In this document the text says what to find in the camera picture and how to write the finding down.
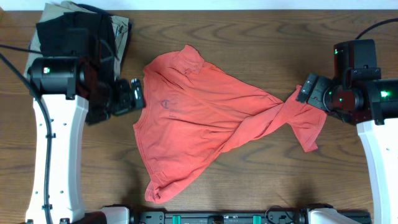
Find red printed t-shirt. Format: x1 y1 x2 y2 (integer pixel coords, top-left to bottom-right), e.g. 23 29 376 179
134 45 326 203

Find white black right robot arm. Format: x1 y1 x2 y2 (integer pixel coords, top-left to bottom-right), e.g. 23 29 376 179
296 73 397 223

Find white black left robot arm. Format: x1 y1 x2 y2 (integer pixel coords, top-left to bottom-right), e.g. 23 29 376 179
25 57 144 224

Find black folded garment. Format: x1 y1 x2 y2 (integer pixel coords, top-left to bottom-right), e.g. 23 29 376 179
36 12 116 57

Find khaki folded trousers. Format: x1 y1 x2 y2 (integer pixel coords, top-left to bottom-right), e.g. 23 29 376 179
26 1 131 82

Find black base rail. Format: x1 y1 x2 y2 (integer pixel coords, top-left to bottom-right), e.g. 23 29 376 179
102 205 373 224

